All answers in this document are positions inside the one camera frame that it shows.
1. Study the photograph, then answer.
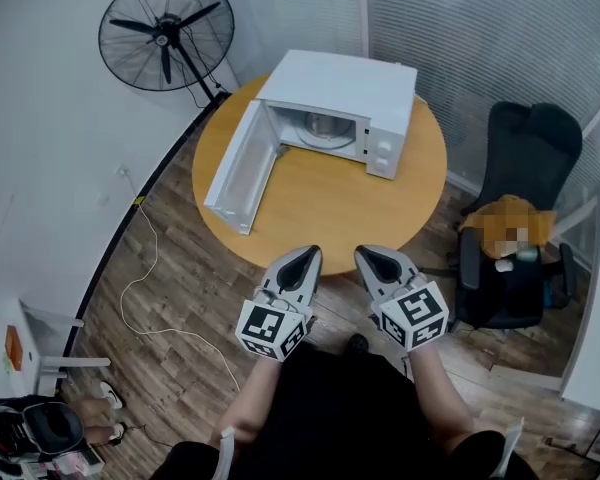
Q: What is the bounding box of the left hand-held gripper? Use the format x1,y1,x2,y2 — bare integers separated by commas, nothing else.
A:
234,245,324,363

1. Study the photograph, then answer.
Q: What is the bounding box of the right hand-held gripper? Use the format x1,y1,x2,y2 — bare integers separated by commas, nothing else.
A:
354,245,451,354

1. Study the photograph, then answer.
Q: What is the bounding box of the white microwave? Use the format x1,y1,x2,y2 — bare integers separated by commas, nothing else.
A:
203,49,419,237

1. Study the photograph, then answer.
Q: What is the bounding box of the person's left forearm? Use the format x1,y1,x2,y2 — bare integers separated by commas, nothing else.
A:
207,353,282,450

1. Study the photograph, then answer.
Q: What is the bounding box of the person's right forearm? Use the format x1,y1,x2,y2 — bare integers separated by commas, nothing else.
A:
407,337,476,458

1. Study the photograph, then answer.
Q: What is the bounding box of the person's black shoe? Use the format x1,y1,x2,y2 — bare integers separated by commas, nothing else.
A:
347,332,372,357

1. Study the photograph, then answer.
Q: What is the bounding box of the glass turntable plate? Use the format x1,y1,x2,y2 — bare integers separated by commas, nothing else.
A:
295,111,358,151

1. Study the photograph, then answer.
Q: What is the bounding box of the person's black clothing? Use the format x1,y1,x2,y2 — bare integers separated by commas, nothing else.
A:
149,340,541,480

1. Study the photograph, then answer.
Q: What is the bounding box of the black office chair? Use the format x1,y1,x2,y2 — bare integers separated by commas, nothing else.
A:
448,100,584,332

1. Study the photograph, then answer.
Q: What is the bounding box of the white desk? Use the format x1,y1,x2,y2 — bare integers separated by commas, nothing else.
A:
559,184,600,417

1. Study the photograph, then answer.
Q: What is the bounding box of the black standing fan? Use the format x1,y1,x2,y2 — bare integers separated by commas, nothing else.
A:
97,0,237,114

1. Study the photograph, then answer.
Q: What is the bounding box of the orange box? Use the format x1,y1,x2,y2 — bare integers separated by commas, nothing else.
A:
3,324,24,372

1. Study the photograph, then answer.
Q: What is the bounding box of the black and white bag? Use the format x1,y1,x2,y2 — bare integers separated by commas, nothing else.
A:
0,400,87,480

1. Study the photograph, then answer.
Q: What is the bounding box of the white floor cable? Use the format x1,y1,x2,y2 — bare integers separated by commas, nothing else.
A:
119,167,242,394

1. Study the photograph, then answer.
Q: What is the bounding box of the white strap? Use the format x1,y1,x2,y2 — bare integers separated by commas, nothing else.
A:
210,426,237,480
489,416,525,480

